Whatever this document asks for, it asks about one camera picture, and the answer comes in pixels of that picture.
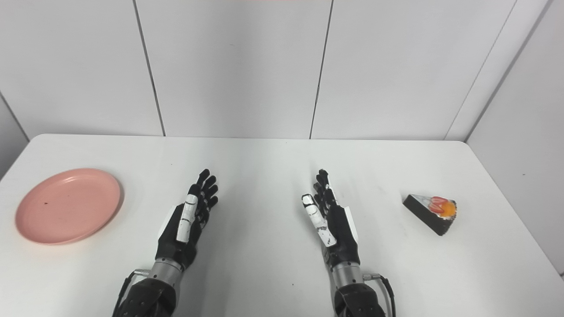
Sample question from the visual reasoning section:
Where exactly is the chocolate cake slice with fruit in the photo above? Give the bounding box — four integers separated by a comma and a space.
403, 194, 457, 236

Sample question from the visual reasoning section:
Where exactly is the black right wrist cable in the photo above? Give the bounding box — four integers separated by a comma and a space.
362, 273, 396, 317

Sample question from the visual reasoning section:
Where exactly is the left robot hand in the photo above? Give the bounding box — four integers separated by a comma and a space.
155, 169, 219, 270

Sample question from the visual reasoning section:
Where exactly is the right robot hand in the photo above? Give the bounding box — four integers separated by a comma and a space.
301, 169, 361, 268

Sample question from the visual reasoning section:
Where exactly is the pink plate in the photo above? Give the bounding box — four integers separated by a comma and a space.
15, 168, 122, 245

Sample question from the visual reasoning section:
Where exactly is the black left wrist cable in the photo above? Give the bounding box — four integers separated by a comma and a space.
112, 269, 150, 317

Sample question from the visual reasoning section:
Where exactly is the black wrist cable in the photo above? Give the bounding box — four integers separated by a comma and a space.
362, 273, 396, 317
112, 269, 150, 317

